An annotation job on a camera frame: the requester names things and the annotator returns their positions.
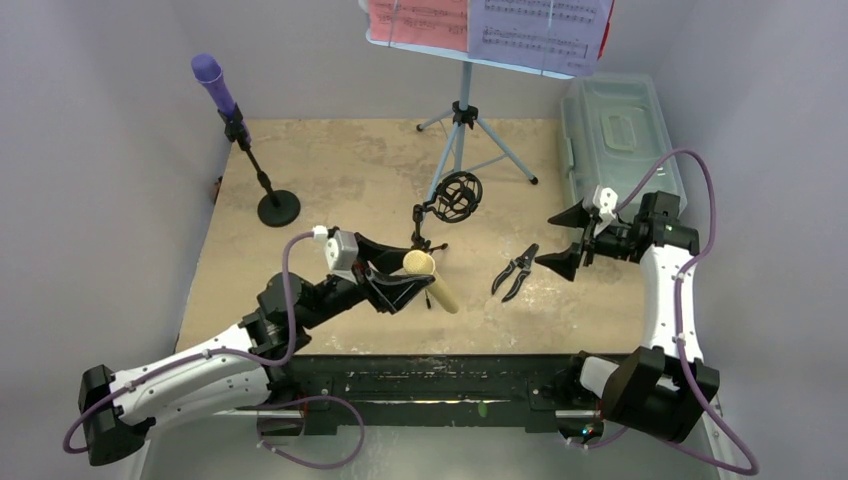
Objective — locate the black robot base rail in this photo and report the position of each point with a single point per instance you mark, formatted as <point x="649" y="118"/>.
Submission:
<point x="318" y="394"/>

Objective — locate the purple microphone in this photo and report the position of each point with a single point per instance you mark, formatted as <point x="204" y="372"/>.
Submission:
<point x="209" y="74"/>

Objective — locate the pink sheet music page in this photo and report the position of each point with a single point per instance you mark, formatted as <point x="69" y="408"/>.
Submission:
<point x="432" y="23"/>

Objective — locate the purple sheet music page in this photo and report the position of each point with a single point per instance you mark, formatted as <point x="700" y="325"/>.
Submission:
<point x="560" y="36"/>

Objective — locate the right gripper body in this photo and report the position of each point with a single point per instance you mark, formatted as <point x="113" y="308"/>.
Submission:
<point x="591" y="237"/>

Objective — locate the black pruning shears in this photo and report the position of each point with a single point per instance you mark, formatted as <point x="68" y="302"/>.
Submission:
<point x="521" y="266"/>

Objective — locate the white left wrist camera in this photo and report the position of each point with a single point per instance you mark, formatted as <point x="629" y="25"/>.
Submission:
<point x="340" y="248"/>

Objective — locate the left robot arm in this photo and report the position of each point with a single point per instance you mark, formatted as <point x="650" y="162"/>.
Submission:
<point x="324" y="272"/>

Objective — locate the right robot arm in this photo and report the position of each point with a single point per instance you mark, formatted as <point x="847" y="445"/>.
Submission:
<point x="660" y="387"/>

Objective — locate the clear plastic storage box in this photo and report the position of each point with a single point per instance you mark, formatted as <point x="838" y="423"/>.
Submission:
<point x="611" y="131"/>

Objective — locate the black round base mic stand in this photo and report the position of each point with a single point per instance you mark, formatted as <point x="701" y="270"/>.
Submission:
<point x="277" y="208"/>

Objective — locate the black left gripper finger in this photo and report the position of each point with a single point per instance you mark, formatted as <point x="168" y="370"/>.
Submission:
<point x="379" y="254"/>
<point x="396" y="291"/>

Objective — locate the black shock mount tripod stand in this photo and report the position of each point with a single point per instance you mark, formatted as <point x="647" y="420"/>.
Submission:
<point x="454" y="200"/>

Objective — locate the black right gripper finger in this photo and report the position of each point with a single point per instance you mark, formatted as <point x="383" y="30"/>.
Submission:
<point x="576" y="216"/>
<point x="565" y="264"/>

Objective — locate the light blue music stand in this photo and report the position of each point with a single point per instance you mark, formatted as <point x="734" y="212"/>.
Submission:
<point x="463" y="115"/>

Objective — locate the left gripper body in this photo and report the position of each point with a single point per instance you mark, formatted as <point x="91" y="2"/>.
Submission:
<point x="357" y="278"/>

